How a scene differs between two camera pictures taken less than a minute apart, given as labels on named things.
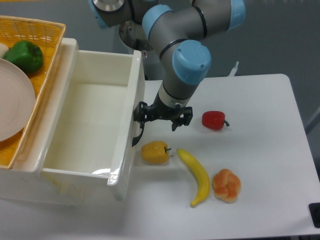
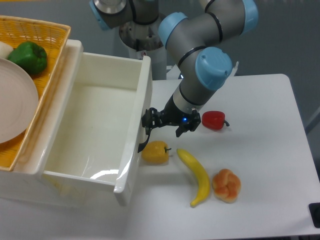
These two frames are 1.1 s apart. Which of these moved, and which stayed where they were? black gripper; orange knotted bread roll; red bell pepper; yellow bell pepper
Moved: black gripper
Stayed: orange knotted bread roll; yellow bell pepper; red bell pepper
